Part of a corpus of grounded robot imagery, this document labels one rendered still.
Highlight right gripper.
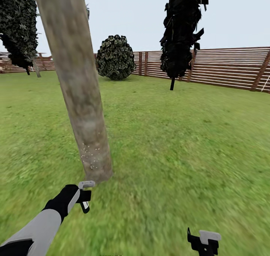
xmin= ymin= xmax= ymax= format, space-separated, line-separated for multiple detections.
xmin=187 ymin=232 xmax=218 ymax=256

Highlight pesticide atomizer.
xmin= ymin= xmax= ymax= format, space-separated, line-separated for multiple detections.
xmin=80 ymin=202 xmax=90 ymax=214

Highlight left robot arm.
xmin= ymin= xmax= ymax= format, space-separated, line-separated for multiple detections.
xmin=0 ymin=180 xmax=95 ymax=256

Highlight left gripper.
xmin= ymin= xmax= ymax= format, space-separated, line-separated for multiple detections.
xmin=78 ymin=190 xmax=91 ymax=203

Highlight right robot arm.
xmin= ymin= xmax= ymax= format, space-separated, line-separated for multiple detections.
xmin=187 ymin=230 xmax=222 ymax=256

